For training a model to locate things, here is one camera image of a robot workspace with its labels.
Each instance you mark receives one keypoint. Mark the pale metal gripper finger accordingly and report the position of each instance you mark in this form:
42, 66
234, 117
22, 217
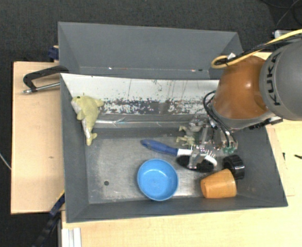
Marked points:
191, 162
200, 159

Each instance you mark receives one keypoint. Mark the black flat oval thing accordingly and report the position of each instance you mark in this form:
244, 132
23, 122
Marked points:
183, 161

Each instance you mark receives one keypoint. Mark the orange plastic cup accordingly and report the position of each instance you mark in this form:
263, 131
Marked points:
219, 184

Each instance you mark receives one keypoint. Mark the blue plastic bowl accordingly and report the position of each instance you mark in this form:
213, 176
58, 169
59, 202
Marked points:
157, 180

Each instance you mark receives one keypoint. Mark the grey metal bin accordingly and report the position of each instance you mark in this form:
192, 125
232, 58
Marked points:
115, 179

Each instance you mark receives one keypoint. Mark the small black screw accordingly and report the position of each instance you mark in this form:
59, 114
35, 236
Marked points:
299, 157

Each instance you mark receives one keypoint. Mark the yellow-green plush dolphin toy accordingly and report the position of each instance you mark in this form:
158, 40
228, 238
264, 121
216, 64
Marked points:
89, 109

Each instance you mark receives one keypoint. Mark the pale brown flat board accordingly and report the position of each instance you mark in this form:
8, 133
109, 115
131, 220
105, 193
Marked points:
35, 138

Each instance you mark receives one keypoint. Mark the black cylinder on white bracket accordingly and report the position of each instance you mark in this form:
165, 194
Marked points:
234, 166

